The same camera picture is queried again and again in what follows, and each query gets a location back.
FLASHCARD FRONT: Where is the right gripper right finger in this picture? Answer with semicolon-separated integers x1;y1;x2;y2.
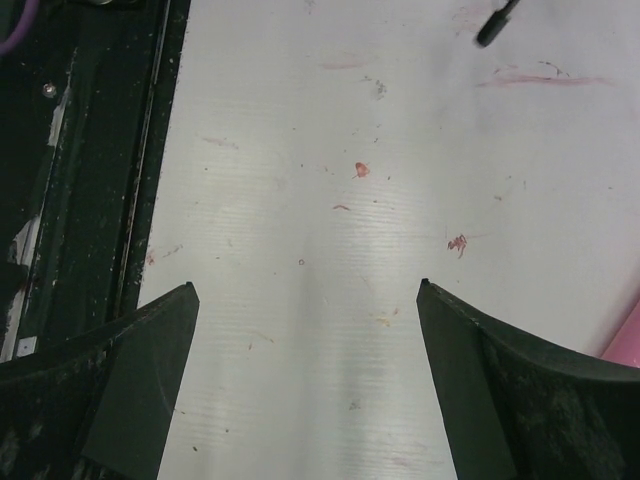
417;279;639;479

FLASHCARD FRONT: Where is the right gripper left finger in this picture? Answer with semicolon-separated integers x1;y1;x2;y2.
1;283;199;479

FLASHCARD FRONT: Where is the black tripod microphone stand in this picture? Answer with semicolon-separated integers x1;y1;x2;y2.
475;0;520;48

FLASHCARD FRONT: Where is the pink microphone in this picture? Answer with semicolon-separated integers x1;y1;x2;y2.
601;302;640;368

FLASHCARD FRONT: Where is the black mounting rail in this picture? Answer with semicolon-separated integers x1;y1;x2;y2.
1;1;190;361

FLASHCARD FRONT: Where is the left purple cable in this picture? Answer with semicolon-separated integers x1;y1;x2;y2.
0;0;39;56

